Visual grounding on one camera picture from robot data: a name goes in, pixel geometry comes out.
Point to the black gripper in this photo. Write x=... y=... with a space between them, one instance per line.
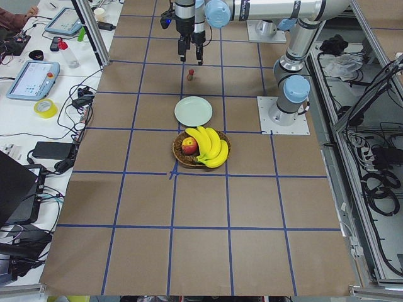
x=199 y=37
x=184 y=27

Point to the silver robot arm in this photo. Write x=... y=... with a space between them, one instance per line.
x=191 y=17
x=199 y=17

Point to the light green plate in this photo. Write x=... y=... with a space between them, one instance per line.
x=193 y=111

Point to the red apple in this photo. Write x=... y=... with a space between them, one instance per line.
x=189 y=146

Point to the woven wicker basket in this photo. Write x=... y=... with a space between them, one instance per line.
x=189 y=160

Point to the white paper cup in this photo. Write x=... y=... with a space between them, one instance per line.
x=99 y=14

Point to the yellow banana bunch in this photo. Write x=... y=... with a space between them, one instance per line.
x=213 y=150

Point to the green marker bottle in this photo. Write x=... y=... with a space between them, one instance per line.
x=81 y=35

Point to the clear plastic bottle red cap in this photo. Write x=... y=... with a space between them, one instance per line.
x=67 y=54

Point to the blue teach pendant far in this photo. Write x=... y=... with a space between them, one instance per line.
x=66 y=23

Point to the blue teach pendant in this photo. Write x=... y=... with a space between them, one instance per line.
x=34 y=81
x=66 y=23

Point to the yellow tape roll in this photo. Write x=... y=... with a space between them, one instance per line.
x=45 y=108

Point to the blue teach pendant near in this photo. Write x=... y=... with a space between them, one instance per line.
x=34 y=81

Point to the black power adapter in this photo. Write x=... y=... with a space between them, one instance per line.
x=52 y=150

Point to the black laptop computer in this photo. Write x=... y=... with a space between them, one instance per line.
x=21 y=187

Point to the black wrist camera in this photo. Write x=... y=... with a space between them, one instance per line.
x=167 y=18

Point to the aluminium frame post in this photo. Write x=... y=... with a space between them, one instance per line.
x=90 y=26

